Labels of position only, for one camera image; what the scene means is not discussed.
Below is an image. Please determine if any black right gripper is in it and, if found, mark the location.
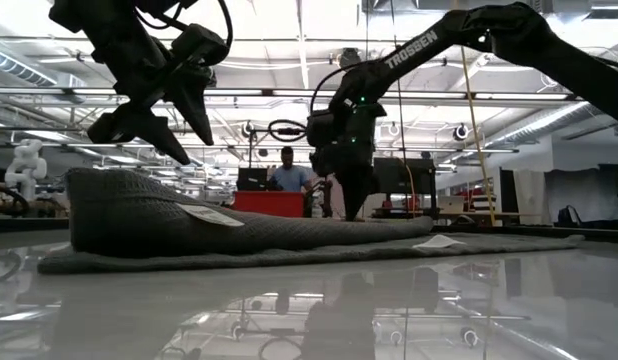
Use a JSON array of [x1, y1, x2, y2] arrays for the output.
[[310, 101, 388, 222]]

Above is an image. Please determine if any black backpack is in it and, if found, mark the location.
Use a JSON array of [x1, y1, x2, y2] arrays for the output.
[[557, 204, 584, 228]]

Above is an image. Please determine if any grey ventilation duct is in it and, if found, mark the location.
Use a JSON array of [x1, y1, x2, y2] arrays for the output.
[[0, 47, 58, 87]]

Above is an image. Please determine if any grey hanging cloth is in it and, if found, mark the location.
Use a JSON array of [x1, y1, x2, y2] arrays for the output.
[[544, 168, 618, 224]]

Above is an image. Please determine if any grey waffle-weave towel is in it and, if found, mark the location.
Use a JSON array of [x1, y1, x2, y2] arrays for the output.
[[37, 167, 586, 275]]

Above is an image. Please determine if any yellow hanging cable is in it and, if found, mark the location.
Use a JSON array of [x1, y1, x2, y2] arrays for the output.
[[458, 44, 496, 227]]

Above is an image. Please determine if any striped box stack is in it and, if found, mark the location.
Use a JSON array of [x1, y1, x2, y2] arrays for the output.
[[471, 193, 505, 214]]

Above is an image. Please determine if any red box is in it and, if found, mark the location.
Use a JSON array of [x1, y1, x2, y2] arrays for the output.
[[232, 190, 306, 219]]

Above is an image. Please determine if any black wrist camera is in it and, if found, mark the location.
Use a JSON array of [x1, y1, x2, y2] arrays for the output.
[[306, 108, 340, 149], [171, 23, 231, 67]]

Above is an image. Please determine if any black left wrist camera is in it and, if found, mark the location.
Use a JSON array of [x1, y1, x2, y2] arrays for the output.
[[171, 23, 231, 67]]

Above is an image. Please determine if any white hanging cloth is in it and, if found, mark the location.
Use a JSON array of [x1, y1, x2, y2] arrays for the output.
[[512, 168, 545, 226]]

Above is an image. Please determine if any person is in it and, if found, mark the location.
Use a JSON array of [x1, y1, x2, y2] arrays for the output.
[[267, 145, 316, 194]]

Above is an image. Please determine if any black ring on stand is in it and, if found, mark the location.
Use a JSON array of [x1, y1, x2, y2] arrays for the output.
[[246, 118, 308, 169]]

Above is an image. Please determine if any silver laptop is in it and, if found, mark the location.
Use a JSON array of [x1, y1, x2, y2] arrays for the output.
[[437, 194, 466, 215]]

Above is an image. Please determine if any black monitor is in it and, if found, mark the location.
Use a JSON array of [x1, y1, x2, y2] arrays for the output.
[[372, 157, 437, 195]]

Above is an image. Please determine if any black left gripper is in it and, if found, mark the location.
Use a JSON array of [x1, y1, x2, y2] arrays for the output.
[[86, 24, 218, 167]]

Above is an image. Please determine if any grey round air duct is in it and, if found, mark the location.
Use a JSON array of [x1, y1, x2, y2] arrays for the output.
[[481, 102, 593, 149]]

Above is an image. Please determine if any small black laptop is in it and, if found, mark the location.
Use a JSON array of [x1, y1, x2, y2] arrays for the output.
[[237, 167, 269, 192]]

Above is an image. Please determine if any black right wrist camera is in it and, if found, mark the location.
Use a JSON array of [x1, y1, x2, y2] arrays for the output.
[[306, 108, 340, 149]]

